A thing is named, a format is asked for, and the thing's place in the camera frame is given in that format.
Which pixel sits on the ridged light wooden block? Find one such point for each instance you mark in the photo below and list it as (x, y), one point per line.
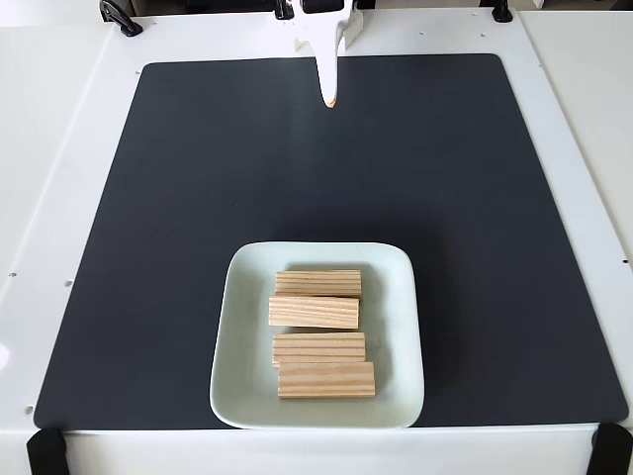
(319, 283)
(314, 313)
(326, 380)
(319, 346)

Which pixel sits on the pale green square plate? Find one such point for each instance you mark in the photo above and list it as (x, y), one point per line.
(395, 346)

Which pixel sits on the black table clamp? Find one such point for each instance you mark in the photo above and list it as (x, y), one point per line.
(283, 10)
(502, 11)
(121, 20)

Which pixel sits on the black rubber mat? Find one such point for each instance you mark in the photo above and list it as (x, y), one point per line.
(148, 247)

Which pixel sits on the black corner bracket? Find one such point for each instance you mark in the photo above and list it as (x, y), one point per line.
(47, 452)
(613, 450)

